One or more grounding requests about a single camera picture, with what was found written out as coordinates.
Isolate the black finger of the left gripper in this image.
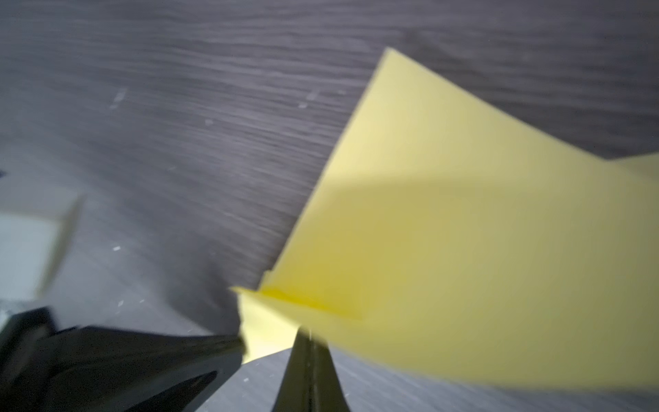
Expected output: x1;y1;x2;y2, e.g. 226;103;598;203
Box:
1;307;245;411

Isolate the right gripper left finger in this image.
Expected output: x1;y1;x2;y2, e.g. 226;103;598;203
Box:
272;330;312;412

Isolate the yellow square paper sheet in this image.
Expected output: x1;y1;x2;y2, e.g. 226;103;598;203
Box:
238;49;658;389

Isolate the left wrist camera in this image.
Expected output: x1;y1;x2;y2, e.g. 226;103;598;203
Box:
1;196;84;301

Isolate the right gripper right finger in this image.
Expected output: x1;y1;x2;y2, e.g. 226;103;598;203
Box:
310;341;350;412

